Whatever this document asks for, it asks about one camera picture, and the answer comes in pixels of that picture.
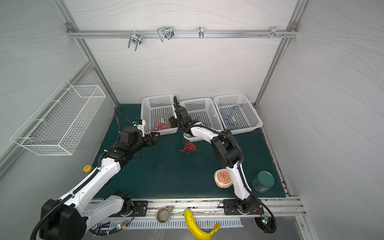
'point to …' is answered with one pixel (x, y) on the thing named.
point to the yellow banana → (195, 230)
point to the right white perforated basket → (237, 114)
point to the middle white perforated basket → (202, 110)
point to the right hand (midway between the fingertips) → (173, 115)
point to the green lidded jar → (263, 181)
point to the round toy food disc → (222, 178)
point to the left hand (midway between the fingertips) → (157, 132)
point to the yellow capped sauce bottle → (87, 168)
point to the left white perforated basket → (155, 111)
